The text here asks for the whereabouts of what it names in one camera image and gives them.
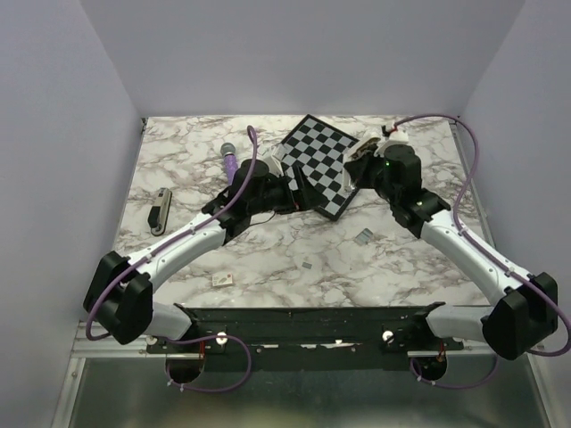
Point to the aluminium frame rail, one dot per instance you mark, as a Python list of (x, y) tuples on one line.
[(82, 350)]

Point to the black white chessboard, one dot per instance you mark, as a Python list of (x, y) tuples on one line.
[(318, 148)]

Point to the grey black stapler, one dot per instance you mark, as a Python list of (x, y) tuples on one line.
[(159, 213)]

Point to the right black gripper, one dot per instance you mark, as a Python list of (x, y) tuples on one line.
[(359, 168)]

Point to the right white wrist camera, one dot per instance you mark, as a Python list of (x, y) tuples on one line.
[(392, 135)]

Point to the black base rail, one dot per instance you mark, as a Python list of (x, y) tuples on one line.
[(304, 339)]

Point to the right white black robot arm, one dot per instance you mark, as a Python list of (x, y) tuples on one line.
[(521, 310)]

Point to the large silver staple strip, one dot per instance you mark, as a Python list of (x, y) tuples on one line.
[(364, 237)]

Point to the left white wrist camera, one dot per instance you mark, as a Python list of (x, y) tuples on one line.
[(273, 157)]

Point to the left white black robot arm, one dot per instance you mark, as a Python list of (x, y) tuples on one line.
[(120, 296)]

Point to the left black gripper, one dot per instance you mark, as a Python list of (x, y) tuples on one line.
[(305, 197)]

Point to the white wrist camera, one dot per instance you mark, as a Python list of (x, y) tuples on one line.
[(273, 157), (392, 135)]

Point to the purple glitter microphone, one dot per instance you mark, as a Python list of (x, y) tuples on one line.
[(228, 153)]

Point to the white stapler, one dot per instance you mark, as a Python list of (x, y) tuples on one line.
[(368, 143)]

